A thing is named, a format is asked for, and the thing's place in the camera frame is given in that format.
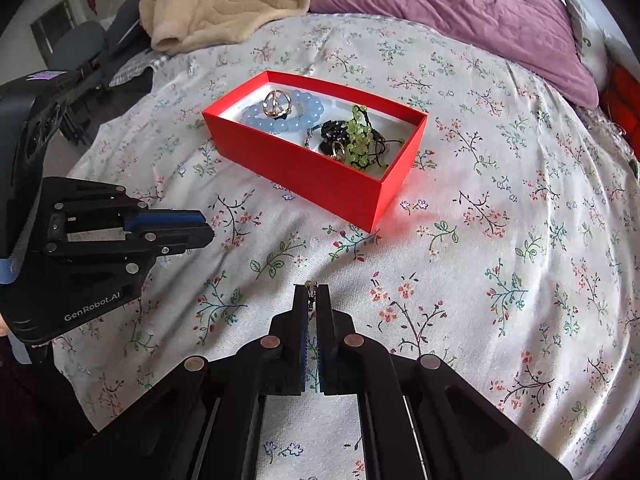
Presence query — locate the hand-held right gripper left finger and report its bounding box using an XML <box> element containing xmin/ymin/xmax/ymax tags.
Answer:
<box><xmin>60</xmin><ymin>284</ymin><xmax>317</xmax><ymax>480</ymax></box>

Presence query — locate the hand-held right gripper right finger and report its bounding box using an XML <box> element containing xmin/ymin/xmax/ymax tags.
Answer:
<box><xmin>316</xmin><ymin>284</ymin><xmax>574</xmax><ymax>480</ymax></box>

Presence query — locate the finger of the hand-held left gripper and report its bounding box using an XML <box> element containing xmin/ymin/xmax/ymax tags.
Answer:
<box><xmin>47</xmin><ymin>179</ymin><xmax>207</xmax><ymax>234</ymax></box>
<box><xmin>44</xmin><ymin>224</ymin><xmax>216</xmax><ymax>277</ymax></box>

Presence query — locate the red jewelry box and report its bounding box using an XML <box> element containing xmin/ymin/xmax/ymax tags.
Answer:
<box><xmin>201</xmin><ymin>70</ymin><xmax>429</xmax><ymax>235</ymax></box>

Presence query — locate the gold looped ring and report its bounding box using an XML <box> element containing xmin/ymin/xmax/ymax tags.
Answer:
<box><xmin>262</xmin><ymin>88</ymin><xmax>292</xmax><ymax>117</ymax></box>

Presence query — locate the light blue bead bracelet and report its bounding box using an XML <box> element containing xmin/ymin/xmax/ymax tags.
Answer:
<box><xmin>241</xmin><ymin>88</ymin><xmax>326</xmax><ymax>136</ymax></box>

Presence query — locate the black bead bracelet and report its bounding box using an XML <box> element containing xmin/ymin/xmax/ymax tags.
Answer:
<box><xmin>317</xmin><ymin>118</ymin><xmax>354</xmax><ymax>157</ymax></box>

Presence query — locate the green bead bracelet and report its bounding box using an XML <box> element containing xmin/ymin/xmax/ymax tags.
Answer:
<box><xmin>344</xmin><ymin>103</ymin><xmax>397</xmax><ymax>172</ymax></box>

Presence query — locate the dark office chair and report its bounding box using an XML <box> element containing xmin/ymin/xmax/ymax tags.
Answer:
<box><xmin>47</xmin><ymin>0</ymin><xmax>157</xmax><ymax>149</ymax></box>

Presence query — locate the floral bedsheet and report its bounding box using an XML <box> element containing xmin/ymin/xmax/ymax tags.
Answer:
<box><xmin>52</xmin><ymin>12</ymin><xmax>640</xmax><ymax>480</ymax></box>

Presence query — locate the beige quilted blanket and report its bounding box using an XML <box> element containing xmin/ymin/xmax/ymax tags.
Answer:
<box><xmin>139</xmin><ymin>0</ymin><xmax>362</xmax><ymax>54</ymax></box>

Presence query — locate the purple pillow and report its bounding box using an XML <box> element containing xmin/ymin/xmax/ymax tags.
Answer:
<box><xmin>309</xmin><ymin>0</ymin><xmax>601</xmax><ymax>111</ymax></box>

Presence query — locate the orange plush balls toy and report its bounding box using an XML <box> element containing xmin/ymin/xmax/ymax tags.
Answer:
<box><xmin>599</xmin><ymin>64</ymin><xmax>640</xmax><ymax>147</ymax></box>

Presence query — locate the white patterned pillow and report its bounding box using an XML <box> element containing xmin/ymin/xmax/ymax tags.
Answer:
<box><xmin>556</xmin><ymin>0</ymin><xmax>610</xmax><ymax>95</ymax></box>

